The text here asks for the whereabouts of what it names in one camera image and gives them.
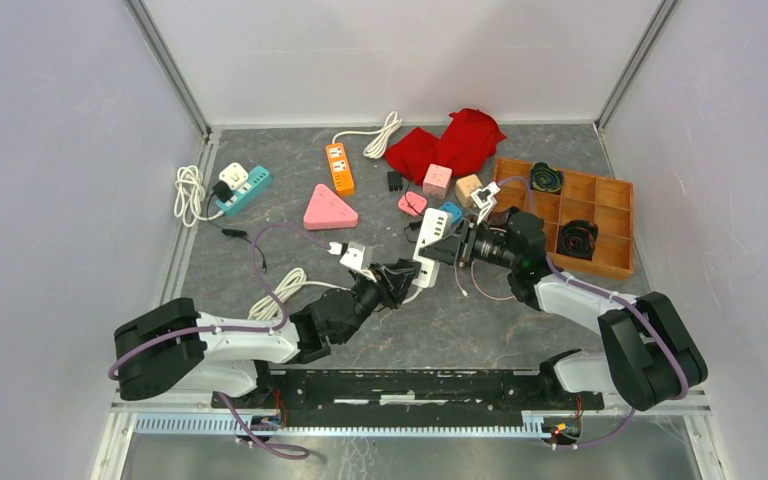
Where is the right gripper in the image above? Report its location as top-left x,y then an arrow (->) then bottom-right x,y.
421,213 -> 521,270

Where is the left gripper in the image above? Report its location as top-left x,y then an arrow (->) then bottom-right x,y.
337,261 -> 418,343

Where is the white power strip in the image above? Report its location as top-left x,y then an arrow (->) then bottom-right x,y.
412,208 -> 453,289

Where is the blue plug adapter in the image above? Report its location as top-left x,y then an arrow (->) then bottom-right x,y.
439,202 -> 463,226

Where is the pink charging cable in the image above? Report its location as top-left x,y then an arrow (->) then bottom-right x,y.
453,261 -> 518,303

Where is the beige cube plug adapter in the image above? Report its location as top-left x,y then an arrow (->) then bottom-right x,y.
455,174 -> 483,209

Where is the pink plug adapter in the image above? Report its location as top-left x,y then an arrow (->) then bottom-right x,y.
397,191 -> 428,217

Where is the pink cube socket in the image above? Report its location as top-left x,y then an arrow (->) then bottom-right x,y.
422,164 -> 452,199

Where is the black power adapter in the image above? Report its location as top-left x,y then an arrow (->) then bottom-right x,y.
386,170 -> 404,192
212,180 -> 234,203

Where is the pink power strip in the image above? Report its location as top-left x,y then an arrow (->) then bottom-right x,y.
303,184 -> 359,231

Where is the orange power strip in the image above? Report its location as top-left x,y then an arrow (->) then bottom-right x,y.
325,142 -> 355,196

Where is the teal power strip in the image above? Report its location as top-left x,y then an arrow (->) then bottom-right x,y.
215,165 -> 272,217

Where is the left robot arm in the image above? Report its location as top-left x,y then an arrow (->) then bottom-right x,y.
108,259 -> 421,408

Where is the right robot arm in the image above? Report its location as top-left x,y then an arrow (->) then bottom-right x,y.
414,208 -> 708,411

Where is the red cloth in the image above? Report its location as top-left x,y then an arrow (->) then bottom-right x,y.
385,108 -> 507,185

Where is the orange compartment tray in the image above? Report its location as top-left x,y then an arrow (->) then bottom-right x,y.
490,167 -> 634,280

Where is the white cube adapter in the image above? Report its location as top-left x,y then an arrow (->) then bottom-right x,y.
218,162 -> 249,190

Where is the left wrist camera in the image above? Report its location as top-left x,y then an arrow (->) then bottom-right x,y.
340,241 -> 372,275

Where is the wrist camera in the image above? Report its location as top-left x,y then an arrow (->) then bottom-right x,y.
340,241 -> 372,275
470,182 -> 500,225

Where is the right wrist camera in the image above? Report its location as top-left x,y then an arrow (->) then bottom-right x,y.
470,182 -> 500,225

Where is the black thin cable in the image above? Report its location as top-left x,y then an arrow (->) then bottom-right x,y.
397,178 -> 428,246
206,198 -> 269,274

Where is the dark coiled cable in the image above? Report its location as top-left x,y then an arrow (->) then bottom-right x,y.
529,162 -> 564,195
556,219 -> 600,261

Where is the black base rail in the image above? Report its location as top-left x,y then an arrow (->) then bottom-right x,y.
232,369 -> 605,428

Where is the white power cord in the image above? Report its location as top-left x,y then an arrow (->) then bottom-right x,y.
247,267 -> 425,323

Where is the white cable bundle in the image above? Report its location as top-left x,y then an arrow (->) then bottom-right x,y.
332,111 -> 404,161

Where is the white coiled cable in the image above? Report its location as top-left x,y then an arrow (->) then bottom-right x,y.
173,164 -> 207,229

